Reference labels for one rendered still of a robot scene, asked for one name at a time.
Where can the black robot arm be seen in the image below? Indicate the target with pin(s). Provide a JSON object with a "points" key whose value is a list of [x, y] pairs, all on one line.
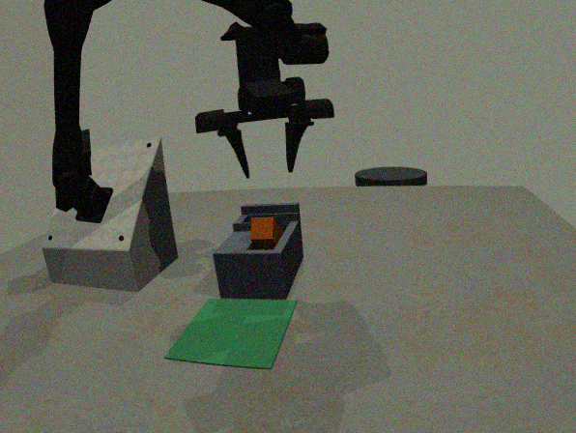
{"points": [[272, 34]]}

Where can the orange l-shaped block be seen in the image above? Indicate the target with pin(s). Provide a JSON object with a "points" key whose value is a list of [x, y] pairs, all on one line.
{"points": [[265, 232]]}

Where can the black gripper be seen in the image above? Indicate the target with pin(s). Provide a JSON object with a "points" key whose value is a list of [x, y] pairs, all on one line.
{"points": [[299, 120]]}

